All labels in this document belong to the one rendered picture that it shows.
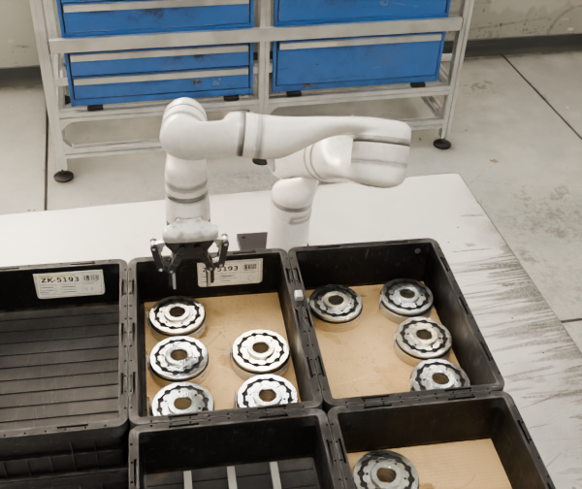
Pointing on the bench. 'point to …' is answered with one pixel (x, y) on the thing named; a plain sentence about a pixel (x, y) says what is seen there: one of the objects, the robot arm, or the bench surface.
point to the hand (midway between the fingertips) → (191, 278)
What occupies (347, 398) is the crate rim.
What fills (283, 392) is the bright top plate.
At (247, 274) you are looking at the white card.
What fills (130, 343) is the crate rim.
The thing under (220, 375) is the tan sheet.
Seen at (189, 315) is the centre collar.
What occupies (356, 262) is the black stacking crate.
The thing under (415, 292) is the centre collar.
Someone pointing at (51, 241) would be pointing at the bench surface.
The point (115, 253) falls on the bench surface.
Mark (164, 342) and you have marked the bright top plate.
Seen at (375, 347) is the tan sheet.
